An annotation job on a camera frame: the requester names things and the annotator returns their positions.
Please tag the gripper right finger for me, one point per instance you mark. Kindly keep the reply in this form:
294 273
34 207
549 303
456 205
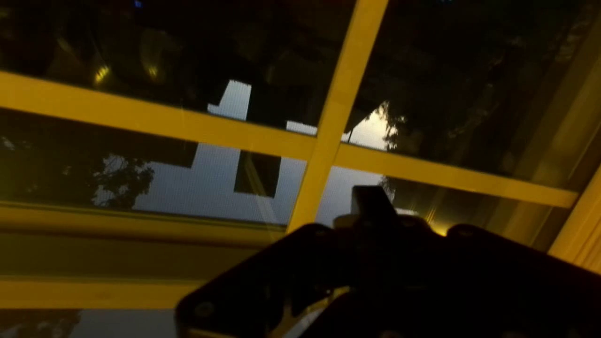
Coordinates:
493 267

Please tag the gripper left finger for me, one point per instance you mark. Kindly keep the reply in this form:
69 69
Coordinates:
263 277

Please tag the window with crossed frame bars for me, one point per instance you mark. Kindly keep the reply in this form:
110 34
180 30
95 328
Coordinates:
339 94

